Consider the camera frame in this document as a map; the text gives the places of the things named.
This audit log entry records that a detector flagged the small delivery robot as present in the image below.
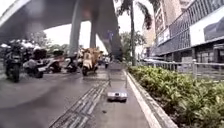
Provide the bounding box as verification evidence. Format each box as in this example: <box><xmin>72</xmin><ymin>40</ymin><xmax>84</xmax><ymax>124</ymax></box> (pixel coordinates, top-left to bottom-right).
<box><xmin>106</xmin><ymin>61</ymin><xmax>129</xmax><ymax>102</ymax></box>

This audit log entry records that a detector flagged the palm tree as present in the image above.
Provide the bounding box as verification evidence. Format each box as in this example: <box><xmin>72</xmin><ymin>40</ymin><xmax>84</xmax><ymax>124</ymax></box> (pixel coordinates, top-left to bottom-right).
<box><xmin>115</xmin><ymin>0</ymin><xmax>160</xmax><ymax>67</ymax></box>

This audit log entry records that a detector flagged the concrete overpass with pillars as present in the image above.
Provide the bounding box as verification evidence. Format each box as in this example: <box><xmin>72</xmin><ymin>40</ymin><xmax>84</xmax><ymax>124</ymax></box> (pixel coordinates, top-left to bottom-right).
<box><xmin>0</xmin><ymin>0</ymin><xmax>124</xmax><ymax>63</ymax></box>

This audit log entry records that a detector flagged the pale kerb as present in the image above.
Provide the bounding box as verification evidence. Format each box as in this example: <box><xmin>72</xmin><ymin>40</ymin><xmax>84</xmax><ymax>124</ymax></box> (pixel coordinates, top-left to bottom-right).
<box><xmin>123</xmin><ymin>69</ymin><xmax>179</xmax><ymax>128</ymax></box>

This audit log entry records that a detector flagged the green hedge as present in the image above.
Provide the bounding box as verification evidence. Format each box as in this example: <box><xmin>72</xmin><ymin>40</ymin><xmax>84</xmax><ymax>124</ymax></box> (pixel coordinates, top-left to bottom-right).
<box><xmin>127</xmin><ymin>64</ymin><xmax>224</xmax><ymax>128</ymax></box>

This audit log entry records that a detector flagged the grey metal railing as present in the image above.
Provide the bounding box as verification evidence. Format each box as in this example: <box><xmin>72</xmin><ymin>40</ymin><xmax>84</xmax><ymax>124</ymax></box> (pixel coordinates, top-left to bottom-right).
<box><xmin>139</xmin><ymin>58</ymin><xmax>224</xmax><ymax>81</ymax></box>

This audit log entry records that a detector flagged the row of parked scooters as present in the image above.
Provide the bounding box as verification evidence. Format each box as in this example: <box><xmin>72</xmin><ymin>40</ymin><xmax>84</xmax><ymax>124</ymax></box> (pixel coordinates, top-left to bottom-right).
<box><xmin>0</xmin><ymin>39</ymin><xmax>105</xmax><ymax>84</ymax></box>

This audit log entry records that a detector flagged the building with dark front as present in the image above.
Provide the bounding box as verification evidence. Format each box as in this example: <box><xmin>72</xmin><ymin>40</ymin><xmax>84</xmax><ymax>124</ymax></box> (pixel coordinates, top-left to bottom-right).
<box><xmin>146</xmin><ymin>0</ymin><xmax>224</xmax><ymax>75</ymax></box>

